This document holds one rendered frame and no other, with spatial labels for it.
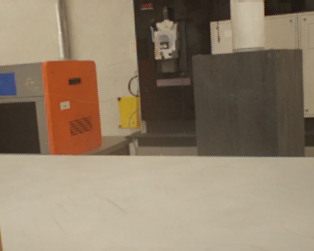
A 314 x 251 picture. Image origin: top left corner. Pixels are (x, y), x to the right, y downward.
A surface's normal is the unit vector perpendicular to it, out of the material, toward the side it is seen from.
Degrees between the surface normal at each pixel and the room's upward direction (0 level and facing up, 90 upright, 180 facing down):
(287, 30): 90
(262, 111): 90
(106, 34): 90
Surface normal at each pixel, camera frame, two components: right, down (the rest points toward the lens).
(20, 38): -0.35, 0.14
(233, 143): -0.57, 0.14
